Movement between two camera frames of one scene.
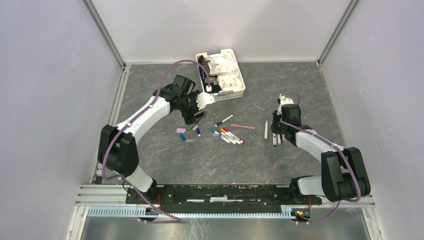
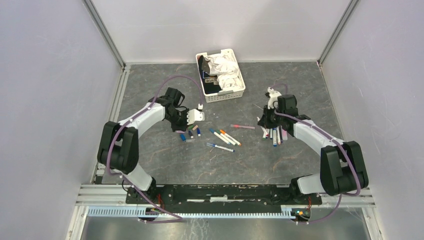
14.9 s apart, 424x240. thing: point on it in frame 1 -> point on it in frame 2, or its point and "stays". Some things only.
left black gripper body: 189,108 -> 179,120
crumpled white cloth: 225,67 stays
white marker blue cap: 274,140 stays
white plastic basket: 227,95 stays
